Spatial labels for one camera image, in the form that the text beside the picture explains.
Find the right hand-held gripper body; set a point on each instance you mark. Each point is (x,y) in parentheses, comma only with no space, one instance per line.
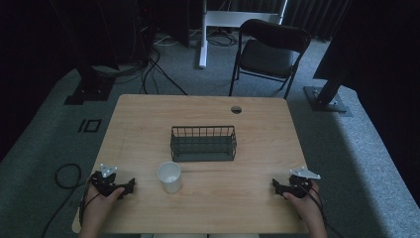
(298,188)

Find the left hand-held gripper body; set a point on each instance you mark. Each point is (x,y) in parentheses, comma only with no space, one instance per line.
(105,185)

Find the person's right hand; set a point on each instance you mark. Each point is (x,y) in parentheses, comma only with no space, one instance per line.
(308,208)

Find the person's left hand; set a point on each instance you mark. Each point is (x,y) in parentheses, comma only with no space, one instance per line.
(97,210)

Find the white cup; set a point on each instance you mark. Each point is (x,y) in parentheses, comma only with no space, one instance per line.
(170,180)

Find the black slanted stand on plate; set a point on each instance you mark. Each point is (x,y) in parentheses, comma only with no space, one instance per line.
(325,97)

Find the black stand with flat base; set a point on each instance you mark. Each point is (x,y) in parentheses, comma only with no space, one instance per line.
(89,89)

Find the black folding chair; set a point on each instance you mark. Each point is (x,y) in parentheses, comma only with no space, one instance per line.
(267,56)

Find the dark equipment cabinet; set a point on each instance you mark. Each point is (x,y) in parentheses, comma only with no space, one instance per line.
(145,33)

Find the white desk frame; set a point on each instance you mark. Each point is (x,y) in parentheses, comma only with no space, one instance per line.
(203,39)

